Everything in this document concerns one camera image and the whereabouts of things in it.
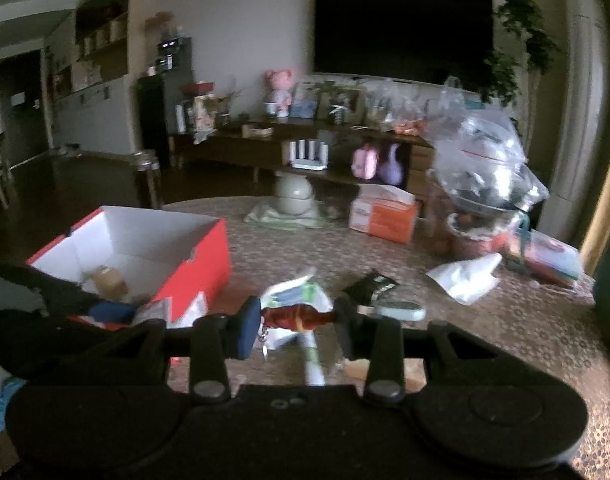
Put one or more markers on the light blue case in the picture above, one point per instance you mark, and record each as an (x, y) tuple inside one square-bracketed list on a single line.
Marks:
[(404, 311)]

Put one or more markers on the pink red basket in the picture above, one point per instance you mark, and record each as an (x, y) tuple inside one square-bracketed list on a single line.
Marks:
[(474, 237)]

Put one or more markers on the red cardboard box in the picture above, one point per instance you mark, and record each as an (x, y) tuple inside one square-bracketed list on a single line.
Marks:
[(160, 253)]

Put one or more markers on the white paper bag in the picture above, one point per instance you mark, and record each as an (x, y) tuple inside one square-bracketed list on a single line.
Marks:
[(467, 281)]

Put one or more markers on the green folded cloth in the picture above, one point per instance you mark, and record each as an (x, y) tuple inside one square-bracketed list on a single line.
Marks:
[(265, 215)]

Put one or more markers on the yellow round plush toy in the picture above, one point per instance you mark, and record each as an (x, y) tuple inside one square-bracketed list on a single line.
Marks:
[(109, 283)]

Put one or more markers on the grey green round pot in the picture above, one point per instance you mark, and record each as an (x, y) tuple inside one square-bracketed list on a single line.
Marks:
[(293, 194)]

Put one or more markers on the white green tube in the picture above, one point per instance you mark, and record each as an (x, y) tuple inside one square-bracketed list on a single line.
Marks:
[(313, 370)]

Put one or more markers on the white wifi router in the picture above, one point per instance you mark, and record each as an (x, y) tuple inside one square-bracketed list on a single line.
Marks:
[(308, 154)]

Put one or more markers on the photo frame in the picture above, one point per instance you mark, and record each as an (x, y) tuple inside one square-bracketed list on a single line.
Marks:
[(341, 106)]

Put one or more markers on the black foil snack packet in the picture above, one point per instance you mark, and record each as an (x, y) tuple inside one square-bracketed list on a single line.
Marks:
[(370, 288)]

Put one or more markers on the orange tissue box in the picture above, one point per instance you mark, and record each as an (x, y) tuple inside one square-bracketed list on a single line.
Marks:
[(384, 211)]

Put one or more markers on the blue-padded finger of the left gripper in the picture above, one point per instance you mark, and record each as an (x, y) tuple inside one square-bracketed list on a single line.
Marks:
[(112, 312)]

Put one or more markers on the orange snack packet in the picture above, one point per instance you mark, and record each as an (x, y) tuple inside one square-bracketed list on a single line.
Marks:
[(297, 318)]

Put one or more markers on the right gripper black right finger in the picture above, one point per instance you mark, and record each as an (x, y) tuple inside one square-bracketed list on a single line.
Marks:
[(354, 331)]

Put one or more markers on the black television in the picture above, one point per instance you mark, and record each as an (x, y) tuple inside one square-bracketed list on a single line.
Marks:
[(412, 40)]

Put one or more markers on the dark glass jar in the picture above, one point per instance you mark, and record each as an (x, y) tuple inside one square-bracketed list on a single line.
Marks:
[(147, 179)]

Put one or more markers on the large clear plastic bag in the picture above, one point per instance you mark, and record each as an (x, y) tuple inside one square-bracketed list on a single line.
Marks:
[(479, 161)]

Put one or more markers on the pink plush pig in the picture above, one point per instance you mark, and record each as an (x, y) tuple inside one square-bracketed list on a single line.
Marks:
[(280, 84)]

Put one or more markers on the lace tablecloth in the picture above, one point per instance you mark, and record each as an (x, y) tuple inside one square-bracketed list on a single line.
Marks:
[(548, 327)]

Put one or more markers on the wooden tv cabinet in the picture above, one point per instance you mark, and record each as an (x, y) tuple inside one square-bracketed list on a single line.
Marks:
[(270, 152)]

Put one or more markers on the potted green tree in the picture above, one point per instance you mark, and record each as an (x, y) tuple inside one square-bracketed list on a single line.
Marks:
[(510, 75)]

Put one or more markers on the stack of coloured folders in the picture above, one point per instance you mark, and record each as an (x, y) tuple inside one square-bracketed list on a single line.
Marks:
[(543, 257)]

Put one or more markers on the purple gourd toy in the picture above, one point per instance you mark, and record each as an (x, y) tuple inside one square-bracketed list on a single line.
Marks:
[(390, 170)]

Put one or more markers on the pink small case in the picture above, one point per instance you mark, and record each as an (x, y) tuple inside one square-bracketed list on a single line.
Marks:
[(365, 162)]

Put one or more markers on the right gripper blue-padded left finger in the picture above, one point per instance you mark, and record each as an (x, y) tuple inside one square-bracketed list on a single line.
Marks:
[(241, 329)]

